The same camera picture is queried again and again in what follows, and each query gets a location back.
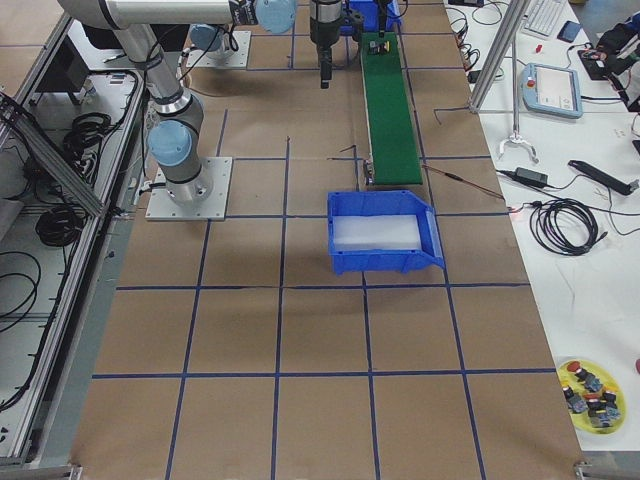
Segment blue phone case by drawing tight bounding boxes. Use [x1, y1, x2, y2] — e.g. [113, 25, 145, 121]
[557, 21, 582, 43]

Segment coiled black cable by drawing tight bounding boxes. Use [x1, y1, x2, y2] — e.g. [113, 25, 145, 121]
[528, 198, 601, 257]

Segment teach pendant tablet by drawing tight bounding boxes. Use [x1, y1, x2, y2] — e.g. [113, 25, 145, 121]
[521, 63, 583, 119]

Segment white keyboard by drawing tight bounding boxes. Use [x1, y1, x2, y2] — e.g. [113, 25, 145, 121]
[520, 0, 566, 39]

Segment aluminium frame post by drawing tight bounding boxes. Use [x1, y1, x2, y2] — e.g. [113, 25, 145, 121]
[469, 0, 529, 113]

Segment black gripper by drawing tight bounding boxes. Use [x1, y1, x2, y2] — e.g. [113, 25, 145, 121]
[309, 0, 390, 89]

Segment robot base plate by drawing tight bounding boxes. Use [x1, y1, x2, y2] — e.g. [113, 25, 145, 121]
[185, 31, 251, 70]
[146, 157, 233, 221]

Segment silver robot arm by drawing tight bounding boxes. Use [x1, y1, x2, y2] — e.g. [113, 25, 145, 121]
[60, 1, 298, 204]
[189, 1, 397, 52]

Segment white foam pad right bin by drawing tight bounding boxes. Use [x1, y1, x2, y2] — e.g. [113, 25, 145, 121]
[331, 215, 421, 251]

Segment yellow plate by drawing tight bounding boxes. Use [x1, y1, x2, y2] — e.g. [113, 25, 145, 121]
[556, 358, 627, 435]

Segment blue plastic bin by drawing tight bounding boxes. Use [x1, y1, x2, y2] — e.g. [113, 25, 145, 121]
[349, 0, 404, 33]
[327, 190, 444, 274]

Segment green conveyor belt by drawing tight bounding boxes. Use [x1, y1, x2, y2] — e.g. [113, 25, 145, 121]
[361, 32, 422, 186]

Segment black power adapter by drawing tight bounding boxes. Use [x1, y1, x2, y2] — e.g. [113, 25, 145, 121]
[514, 167, 548, 188]

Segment yellow mushroom push button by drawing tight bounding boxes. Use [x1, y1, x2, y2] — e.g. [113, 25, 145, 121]
[368, 41, 391, 55]

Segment grey claw stand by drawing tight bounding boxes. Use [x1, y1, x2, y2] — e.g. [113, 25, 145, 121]
[498, 38, 539, 164]

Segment blue plastic bin right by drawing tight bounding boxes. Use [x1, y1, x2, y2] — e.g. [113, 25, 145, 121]
[327, 190, 444, 274]

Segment aluminium rack frame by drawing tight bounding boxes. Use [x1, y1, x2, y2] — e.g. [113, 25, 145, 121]
[1, 14, 145, 476]

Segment black wrist camera block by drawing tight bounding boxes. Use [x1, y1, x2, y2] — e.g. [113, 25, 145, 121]
[340, 8, 364, 43]

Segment black flat bar tool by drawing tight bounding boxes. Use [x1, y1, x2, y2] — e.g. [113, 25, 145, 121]
[568, 159, 639, 196]

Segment blue plastic bin left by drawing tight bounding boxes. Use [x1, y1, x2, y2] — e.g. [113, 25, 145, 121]
[349, 0, 404, 33]

